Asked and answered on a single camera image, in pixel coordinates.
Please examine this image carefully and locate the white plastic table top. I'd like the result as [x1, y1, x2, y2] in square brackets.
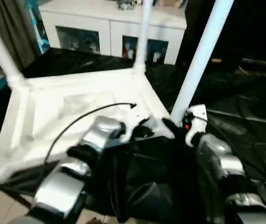
[0, 66, 175, 184]

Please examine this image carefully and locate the black mat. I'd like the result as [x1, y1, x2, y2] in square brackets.
[0, 48, 266, 224]

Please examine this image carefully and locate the dark low bench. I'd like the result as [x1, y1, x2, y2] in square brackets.
[239, 57, 266, 75]

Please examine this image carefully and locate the black speaker with gold label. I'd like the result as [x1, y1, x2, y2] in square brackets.
[176, 0, 266, 70]

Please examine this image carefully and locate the white glass-door cabinet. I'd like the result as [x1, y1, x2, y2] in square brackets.
[38, 0, 188, 65]

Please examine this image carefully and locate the clear glass jar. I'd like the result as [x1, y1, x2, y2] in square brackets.
[116, 0, 137, 11]

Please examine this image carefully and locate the light blue plastic rack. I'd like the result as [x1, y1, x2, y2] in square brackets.
[25, 0, 51, 54]

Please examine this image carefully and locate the grey-brown curtain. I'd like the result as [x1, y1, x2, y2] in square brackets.
[0, 0, 42, 70]

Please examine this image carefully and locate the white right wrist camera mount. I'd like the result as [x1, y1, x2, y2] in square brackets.
[184, 104, 208, 147]

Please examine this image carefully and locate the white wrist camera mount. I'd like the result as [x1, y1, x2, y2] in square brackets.
[121, 105, 151, 143]
[184, 104, 208, 147]

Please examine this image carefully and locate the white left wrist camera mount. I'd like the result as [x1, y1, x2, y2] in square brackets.
[121, 105, 151, 143]

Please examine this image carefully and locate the black folding table frame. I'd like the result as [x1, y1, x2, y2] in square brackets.
[11, 192, 34, 208]

